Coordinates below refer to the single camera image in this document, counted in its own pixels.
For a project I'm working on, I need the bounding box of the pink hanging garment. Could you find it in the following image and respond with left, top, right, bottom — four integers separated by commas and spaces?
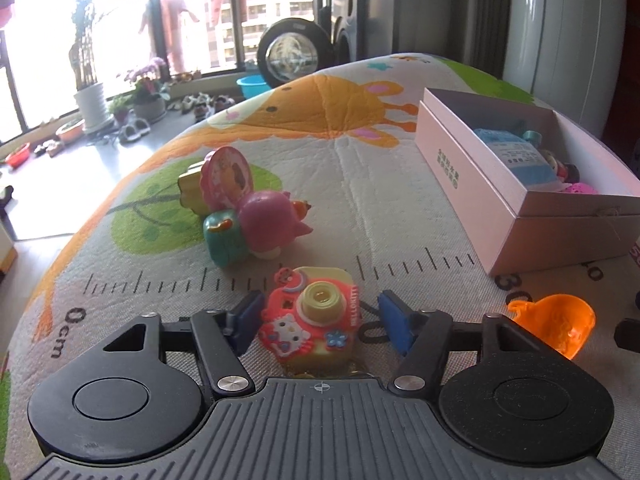
139, 0, 202, 74

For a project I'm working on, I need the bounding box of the shallow terracotta pot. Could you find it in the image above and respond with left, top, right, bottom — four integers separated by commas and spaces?
55, 119, 84, 142

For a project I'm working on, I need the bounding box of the blue tissue pack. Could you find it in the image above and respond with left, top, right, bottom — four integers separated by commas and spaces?
472, 127, 559, 192

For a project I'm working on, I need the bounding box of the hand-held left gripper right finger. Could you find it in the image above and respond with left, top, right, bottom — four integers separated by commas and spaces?
378, 290, 549, 392

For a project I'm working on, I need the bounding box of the pink and teal toy figure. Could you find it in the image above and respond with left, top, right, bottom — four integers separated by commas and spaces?
202, 190, 315, 272

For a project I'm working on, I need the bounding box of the small green potted plant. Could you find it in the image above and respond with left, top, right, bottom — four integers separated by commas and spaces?
107, 95, 134, 124

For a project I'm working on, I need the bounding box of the blue basin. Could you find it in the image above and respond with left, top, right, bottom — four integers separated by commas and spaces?
235, 75, 274, 102

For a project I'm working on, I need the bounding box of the grey appliance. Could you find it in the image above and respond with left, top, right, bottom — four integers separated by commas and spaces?
329, 0, 372, 67

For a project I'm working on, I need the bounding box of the pair of white sandals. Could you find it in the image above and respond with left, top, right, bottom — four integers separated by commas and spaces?
117, 117, 152, 143

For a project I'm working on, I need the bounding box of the dark curtain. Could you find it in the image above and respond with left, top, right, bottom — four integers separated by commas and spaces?
394, 0, 516, 80

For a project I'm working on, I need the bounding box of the white standing air conditioner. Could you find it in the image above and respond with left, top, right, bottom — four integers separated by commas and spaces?
501, 0, 629, 127

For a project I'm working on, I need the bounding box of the pink flowering potted plant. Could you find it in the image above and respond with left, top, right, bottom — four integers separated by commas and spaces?
116, 57, 172, 122

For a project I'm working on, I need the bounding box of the red basin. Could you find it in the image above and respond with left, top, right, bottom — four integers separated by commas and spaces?
4, 142, 32, 169

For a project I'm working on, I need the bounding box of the small dark-haired doll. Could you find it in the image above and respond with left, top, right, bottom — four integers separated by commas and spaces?
544, 150, 581, 184

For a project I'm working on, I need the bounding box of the yellow toy with pink disc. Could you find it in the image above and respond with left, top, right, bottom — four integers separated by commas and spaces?
178, 146, 257, 217

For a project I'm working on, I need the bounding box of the pink and yellow toy camera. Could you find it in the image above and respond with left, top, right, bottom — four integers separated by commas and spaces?
257, 266, 371, 379

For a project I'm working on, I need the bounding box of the pink plastic toy basket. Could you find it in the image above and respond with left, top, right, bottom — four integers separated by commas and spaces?
559, 181, 601, 196

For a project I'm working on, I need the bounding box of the row of small shoes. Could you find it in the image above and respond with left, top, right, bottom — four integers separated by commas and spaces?
165, 91, 237, 122

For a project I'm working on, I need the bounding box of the printed play mat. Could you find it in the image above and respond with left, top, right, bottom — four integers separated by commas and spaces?
0, 52, 640, 480

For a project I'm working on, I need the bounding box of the orange hanging garment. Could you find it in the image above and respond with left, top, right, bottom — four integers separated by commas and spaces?
204, 0, 242, 68

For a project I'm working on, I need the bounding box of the black window frame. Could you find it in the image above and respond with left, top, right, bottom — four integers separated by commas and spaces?
0, 0, 331, 136

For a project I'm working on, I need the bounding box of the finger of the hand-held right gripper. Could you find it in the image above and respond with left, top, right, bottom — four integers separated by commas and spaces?
615, 321, 640, 352

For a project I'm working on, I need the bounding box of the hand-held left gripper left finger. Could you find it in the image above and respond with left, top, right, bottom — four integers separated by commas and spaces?
102, 291, 266, 395

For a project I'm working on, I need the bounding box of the tall plant in white pot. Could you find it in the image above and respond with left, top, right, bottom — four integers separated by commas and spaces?
62, 0, 115, 134

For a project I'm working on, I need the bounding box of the pink cardboard box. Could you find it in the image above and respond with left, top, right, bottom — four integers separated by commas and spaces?
416, 87, 640, 277

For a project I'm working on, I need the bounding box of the orange plastic cup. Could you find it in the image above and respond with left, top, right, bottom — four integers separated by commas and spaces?
506, 294, 597, 360

